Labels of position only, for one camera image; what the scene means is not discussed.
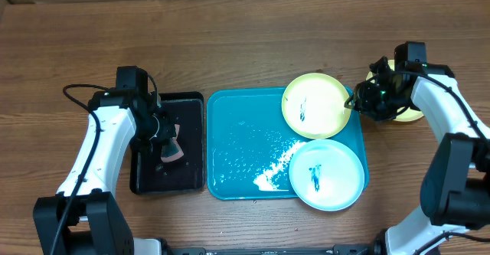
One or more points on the yellow plate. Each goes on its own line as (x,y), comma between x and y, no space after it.
(408,115)
(313,106)

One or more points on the teal plastic tray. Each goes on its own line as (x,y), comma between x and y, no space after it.
(249,145)

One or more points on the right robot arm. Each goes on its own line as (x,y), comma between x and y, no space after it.
(454,195)

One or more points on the light blue plate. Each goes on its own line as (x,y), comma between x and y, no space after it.
(326,175)

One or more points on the green and pink sponge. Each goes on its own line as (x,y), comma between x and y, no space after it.
(172,151)

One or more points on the black water tray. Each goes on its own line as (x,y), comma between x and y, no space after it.
(149,175)

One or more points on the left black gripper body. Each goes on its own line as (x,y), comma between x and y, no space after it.
(159,129)

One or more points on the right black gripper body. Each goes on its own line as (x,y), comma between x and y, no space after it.
(385,103)

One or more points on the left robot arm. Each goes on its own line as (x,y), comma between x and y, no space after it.
(83,217)

